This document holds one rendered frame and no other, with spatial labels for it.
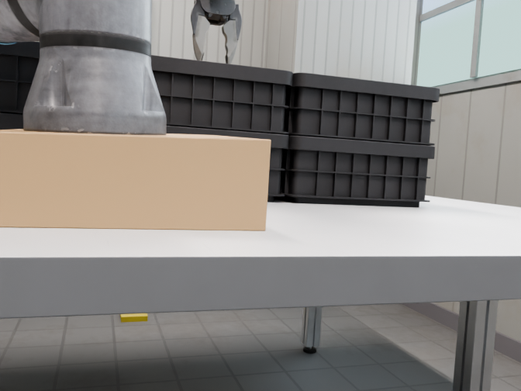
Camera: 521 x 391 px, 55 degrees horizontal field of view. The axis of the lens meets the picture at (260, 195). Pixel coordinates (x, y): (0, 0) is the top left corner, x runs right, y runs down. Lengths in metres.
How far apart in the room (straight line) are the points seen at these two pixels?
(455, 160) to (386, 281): 2.34
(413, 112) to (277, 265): 0.68
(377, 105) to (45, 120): 0.62
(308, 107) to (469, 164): 1.82
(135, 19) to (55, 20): 0.08
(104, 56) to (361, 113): 0.54
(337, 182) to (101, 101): 0.52
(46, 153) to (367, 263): 0.29
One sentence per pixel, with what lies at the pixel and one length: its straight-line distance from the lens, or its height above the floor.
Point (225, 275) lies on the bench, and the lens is 0.36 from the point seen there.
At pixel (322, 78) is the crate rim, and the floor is 0.92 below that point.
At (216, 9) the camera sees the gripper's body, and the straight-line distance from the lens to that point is 1.08.
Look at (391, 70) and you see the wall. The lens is 2.97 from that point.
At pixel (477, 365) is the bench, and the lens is 1.33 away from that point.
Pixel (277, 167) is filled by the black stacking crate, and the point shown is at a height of 0.76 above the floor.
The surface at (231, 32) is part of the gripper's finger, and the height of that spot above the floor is 1.03.
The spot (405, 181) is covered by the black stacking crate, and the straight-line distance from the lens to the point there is 1.00.
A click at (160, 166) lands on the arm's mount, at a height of 0.76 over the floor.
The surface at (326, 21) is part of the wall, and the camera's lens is 2.82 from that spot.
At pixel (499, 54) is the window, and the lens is 2.59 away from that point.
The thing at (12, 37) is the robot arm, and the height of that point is 0.90.
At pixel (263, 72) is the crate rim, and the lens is 0.88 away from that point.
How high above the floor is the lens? 0.77
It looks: 4 degrees down
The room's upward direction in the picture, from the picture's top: 3 degrees clockwise
